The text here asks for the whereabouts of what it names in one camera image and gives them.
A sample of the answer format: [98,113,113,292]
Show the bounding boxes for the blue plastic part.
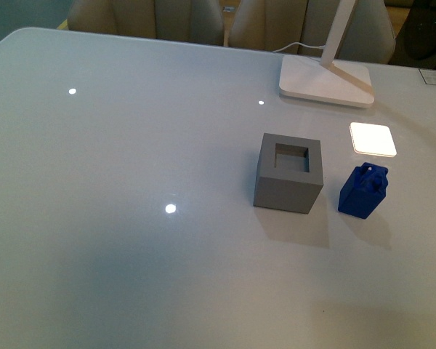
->
[338,162,389,219]

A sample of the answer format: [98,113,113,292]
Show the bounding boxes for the gray square hollow base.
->
[253,133,323,214]

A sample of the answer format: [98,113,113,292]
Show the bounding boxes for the beige chair left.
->
[67,0,225,46]

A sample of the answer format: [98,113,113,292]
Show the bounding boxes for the beige chair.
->
[228,0,395,64]
[67,0,225,46]

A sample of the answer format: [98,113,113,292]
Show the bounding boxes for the beige chair right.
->
[228,0,395,64]

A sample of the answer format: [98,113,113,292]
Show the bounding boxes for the white desk lamp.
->
[279,1,374,108]

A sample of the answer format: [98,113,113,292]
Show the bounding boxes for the white lamp cable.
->
[271,41,327,55]

